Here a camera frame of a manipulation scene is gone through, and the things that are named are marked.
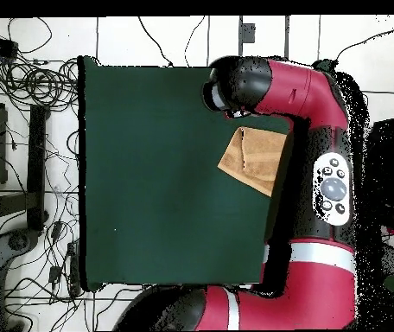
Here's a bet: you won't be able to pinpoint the tan terry towel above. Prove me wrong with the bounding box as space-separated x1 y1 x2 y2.
216 126 289 198

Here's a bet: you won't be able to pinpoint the small grey box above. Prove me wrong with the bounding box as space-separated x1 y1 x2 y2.
241 22 256 44

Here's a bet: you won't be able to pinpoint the dark green table cloth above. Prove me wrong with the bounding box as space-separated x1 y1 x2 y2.
77 54 333 293

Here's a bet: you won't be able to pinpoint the black metal stand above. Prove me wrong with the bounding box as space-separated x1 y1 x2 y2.
0 104 50 232

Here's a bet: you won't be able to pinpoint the grey rectangular floor frame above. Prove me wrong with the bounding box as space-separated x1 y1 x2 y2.
238 15 289 60

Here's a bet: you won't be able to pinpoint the coiled black cables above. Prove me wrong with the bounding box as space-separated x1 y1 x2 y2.
0 58 79 108

